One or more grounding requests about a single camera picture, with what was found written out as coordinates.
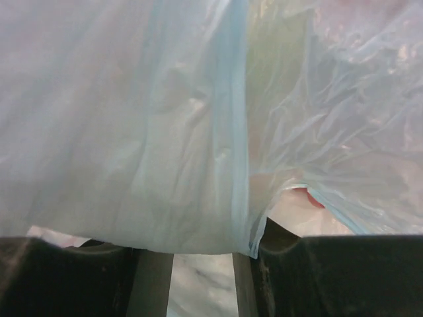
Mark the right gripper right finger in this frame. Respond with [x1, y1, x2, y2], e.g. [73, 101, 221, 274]
[233, 220, 422, 317]

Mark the light blue plastic bag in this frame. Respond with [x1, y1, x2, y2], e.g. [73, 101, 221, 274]
[1, 1, 422, 256]

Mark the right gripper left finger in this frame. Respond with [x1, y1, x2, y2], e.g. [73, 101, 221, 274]
[1, 238, 172, 316]

